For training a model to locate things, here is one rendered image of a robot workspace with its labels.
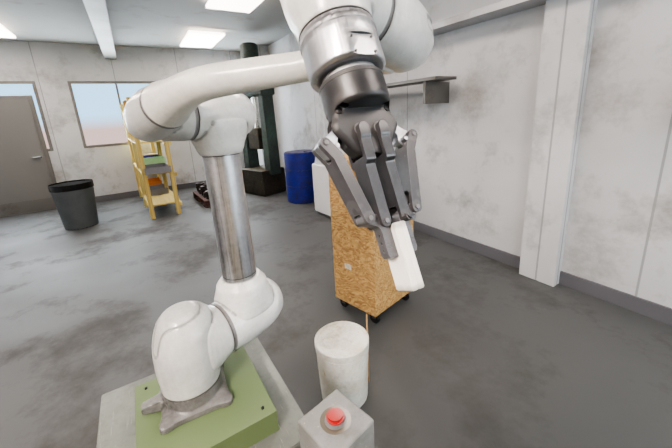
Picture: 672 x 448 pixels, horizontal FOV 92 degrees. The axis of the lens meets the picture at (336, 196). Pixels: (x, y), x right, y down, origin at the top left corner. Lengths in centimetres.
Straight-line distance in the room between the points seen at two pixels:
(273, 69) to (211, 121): 31
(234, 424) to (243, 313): 27
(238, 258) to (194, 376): 31
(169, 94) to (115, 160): 765
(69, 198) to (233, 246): 548
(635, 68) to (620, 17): 37
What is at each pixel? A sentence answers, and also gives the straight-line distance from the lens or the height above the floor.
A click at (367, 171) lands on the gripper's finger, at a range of 33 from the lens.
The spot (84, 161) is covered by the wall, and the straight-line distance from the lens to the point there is 838.
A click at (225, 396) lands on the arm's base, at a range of 109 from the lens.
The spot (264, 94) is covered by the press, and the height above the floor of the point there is 196.
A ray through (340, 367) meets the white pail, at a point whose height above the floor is 31.
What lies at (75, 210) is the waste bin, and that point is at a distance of 641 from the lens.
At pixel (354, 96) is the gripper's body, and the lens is 34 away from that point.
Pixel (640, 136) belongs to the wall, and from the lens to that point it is 310.
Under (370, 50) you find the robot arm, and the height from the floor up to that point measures 163.
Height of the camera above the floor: 157
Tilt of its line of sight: 15 degrees down
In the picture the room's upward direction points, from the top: 3 degrees counter-clockwise
